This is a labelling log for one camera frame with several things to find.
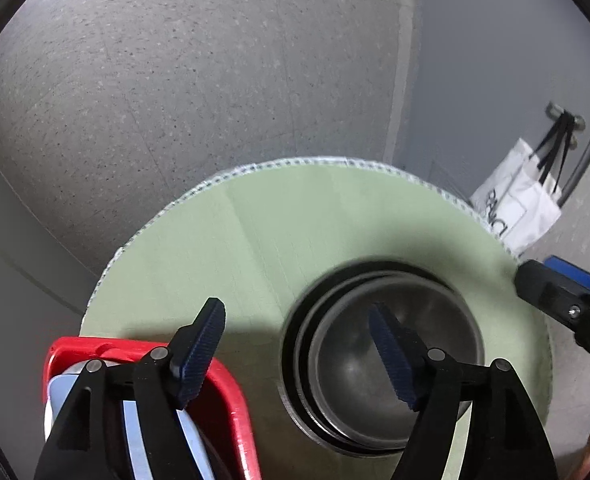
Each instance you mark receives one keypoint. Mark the red plastic dish rack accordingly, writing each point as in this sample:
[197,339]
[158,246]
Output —
[227,400]

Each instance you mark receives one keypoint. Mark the small metal bowl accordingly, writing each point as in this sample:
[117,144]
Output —
[355,360]

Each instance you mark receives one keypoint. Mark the green table cover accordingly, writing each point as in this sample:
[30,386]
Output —
[200,240]

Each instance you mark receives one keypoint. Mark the white tote bag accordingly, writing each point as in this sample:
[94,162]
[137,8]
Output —
[520,205]

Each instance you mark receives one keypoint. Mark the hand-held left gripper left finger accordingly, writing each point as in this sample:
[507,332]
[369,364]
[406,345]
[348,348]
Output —
[202,345]

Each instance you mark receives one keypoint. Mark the metal wall hook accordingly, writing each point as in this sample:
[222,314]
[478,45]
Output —
[555,108]

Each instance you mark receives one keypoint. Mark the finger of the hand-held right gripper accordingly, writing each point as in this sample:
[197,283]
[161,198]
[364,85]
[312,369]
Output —
[577,275]
[545,287]

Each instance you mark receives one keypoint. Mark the large metal bowl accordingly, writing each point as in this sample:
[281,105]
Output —
[297,355]

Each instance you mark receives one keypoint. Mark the white plate in basket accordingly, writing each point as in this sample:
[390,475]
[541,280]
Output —
[137,440]

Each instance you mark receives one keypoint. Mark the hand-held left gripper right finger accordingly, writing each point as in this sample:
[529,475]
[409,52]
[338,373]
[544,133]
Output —
[392,355]

